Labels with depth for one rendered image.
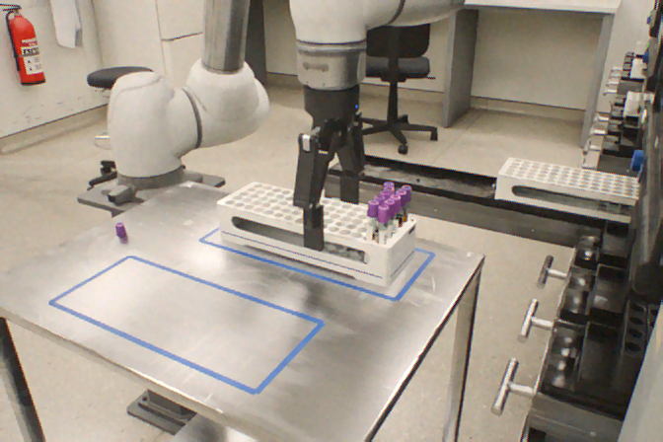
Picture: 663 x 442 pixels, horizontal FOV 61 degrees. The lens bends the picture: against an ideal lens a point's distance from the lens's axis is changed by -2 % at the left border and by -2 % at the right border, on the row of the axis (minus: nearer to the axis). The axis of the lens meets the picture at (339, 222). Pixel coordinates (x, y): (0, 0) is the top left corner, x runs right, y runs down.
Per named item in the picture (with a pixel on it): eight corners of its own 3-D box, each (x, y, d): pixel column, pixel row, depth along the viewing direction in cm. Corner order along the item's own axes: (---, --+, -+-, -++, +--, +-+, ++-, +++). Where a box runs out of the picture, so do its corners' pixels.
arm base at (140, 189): (85, 199, 133) (80, 178, 130) (151, 169, 151) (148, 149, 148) (142, 215, 126) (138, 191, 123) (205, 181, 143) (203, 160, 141)
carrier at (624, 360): (628, 405, 58) (643, 361, 55) (608, 400, 59) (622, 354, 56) (635, 342, 67) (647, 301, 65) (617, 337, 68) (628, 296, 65)
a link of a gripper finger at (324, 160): (343, 131, 77) (338, 128, 76) (323, 211, 77) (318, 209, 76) (319, 127, 79) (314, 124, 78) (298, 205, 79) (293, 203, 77)
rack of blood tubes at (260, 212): (415, 256, 86) (418, 219, 83) (388, 288, 78) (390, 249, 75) (256, 214, 99) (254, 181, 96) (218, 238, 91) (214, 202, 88)
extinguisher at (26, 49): (51, 81, 371) (34, 1, 348) (28, 87, 357) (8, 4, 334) (34, 79, 378) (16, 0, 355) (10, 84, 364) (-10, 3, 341)
